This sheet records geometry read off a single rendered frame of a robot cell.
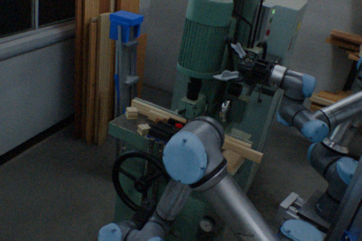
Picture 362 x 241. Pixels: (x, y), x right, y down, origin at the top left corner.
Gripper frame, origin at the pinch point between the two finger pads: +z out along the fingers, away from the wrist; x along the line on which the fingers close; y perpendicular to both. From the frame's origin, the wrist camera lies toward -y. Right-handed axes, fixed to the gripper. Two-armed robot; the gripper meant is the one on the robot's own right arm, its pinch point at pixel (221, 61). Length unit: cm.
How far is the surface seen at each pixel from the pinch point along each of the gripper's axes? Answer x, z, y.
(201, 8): -12.3, 12.1, 11.4
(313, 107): -84, -27, -187
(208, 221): 52, -14, -36
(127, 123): 30, 35, -28
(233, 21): -22.6, 5.3, -6.7
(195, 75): 5.4, 9.6, -7.7
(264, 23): -33.6, -3.8, -18.2
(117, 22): -33, 90, -57
